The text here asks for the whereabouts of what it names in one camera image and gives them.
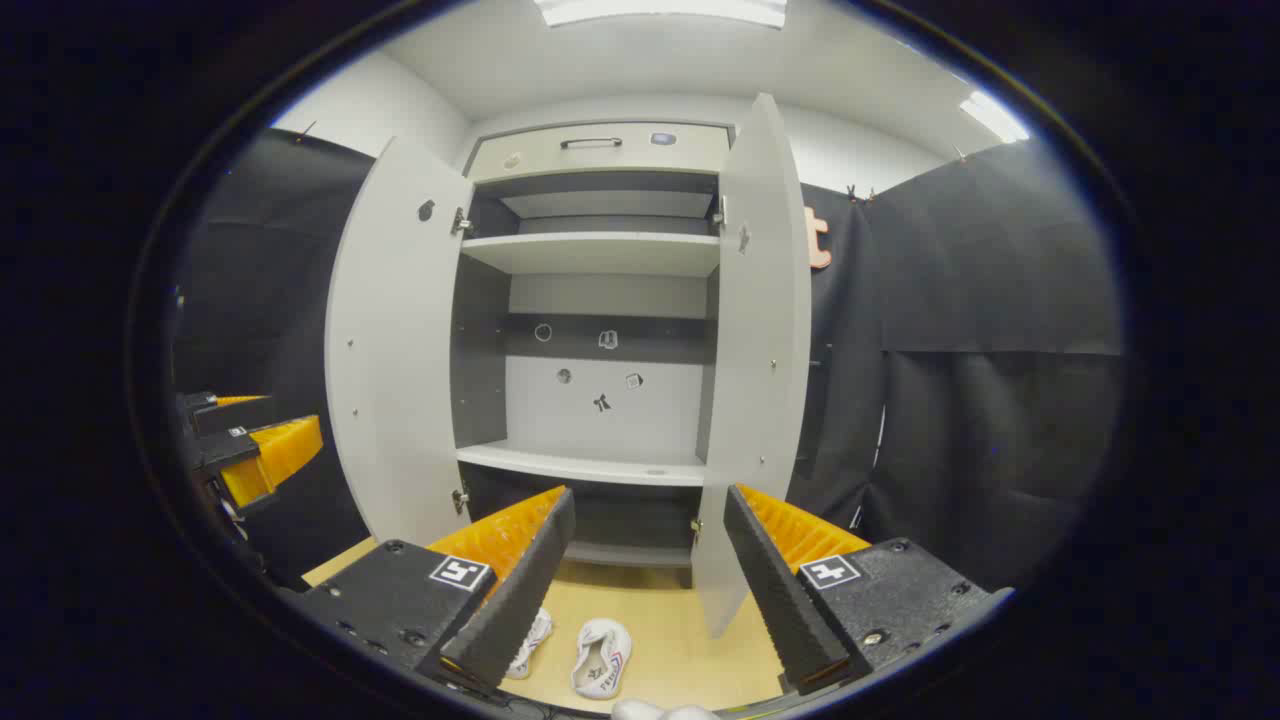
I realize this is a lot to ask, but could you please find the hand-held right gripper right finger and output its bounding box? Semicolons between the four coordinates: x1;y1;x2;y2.
722;484;1013;697

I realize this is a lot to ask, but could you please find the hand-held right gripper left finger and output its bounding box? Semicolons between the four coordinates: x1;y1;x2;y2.
295;485;578;696

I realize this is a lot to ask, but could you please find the white shoe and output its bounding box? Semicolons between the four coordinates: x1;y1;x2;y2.
570;617;634;701
505;607;555;681

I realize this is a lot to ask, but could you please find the grey shoe cabinet door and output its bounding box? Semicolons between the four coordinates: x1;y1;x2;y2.
690;93;813;641
325;135;476;549

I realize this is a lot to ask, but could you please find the grey shoe cabinet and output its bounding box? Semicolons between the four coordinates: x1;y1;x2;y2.
450;120;739;591

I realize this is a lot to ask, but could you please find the white cabinet shelf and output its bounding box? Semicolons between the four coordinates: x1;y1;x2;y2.
457;442;708;488
460;232;721;278

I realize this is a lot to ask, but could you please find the black backdrop cloth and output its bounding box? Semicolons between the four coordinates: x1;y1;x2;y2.
170;125;1126;591

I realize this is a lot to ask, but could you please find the small ceiling light panel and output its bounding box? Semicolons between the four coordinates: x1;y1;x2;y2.
960;90;1031;144

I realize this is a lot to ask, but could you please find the long ceiling light panel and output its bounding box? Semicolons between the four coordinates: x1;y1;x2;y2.
533;0;789;29

